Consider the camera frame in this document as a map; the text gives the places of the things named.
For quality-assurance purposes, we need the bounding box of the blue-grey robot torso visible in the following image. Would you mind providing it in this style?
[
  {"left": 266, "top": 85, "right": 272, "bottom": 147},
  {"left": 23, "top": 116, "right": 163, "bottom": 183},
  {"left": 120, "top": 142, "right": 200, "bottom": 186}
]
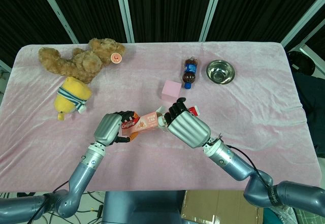
[{"left": 101, "top": 190, "right": 184, "bottom": 224}]

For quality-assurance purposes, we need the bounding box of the brown teddy bear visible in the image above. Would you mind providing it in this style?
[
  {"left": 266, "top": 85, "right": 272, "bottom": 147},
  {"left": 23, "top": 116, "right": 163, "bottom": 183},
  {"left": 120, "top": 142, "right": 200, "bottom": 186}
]
[{"left": 38, "top": 38, "right": 126, "bottom": 84}]

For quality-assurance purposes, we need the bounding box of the cardboard box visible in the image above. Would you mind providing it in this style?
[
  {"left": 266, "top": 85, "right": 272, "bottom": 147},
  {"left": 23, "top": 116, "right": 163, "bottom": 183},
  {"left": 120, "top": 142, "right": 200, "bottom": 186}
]
[{"left": 179, "top": 189, "right": 264, "bottom": 224}]

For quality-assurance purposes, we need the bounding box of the stainless steel bowl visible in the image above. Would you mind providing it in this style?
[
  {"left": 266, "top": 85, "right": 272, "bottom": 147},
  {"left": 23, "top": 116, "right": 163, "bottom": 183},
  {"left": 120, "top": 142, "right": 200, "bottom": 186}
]
[{"left": 205, "top": 59, "right": 236, "bottom": 85}]

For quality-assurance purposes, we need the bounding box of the black round object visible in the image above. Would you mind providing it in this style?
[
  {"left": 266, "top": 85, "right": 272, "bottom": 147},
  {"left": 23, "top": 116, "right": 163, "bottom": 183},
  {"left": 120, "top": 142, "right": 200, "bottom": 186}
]
[{"left": 287, "top": 51, "right": 316, "bottom": 77}]

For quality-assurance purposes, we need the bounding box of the yellow plush toy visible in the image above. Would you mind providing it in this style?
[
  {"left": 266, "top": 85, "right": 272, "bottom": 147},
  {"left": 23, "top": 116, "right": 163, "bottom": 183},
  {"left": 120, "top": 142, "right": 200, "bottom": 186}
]
[{"left": 53, "top": 76, "right": 92, "bottom": 121}]

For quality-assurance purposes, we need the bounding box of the pink foam cube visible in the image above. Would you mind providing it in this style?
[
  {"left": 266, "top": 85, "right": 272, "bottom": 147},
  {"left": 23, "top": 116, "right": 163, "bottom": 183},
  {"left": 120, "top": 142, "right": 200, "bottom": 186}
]
[{"left": 161, "top": 80, "right": 182, "bottom": 102}]

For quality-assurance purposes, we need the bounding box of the pink Colgate toothpaste box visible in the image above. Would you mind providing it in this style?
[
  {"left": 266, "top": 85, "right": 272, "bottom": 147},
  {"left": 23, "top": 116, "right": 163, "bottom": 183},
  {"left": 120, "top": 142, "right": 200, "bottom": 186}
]
[{"left": 120, "top": 106, "right": 165, "bottom": 137}]

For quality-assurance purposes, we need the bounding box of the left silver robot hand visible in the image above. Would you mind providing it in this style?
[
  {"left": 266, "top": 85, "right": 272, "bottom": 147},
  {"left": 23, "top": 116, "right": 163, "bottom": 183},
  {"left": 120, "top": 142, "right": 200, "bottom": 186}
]
[{"left": 93, "top": 111, "right": 137, "bottom": 146}]

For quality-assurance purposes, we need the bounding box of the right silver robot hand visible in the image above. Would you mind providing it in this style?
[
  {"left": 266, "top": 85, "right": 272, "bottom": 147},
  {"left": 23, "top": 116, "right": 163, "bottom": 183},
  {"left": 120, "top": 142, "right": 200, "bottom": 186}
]
[{"left": 161, "top": 97, "right": 212, "bottom": 149}]

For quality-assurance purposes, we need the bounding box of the pink velvet tablecloth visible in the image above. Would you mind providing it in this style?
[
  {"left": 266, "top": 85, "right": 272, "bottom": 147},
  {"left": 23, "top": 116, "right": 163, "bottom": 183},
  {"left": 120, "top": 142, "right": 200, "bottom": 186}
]
[{"left": 0, "top": 41, "right": 320, "bottom": 194}]

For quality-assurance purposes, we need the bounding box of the small cola bottle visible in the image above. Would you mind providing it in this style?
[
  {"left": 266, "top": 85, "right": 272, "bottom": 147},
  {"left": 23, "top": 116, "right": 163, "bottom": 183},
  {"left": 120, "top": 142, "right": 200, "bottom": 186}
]
[{"left": 181, "top": 57, "right": 200, "bottom": 90}]

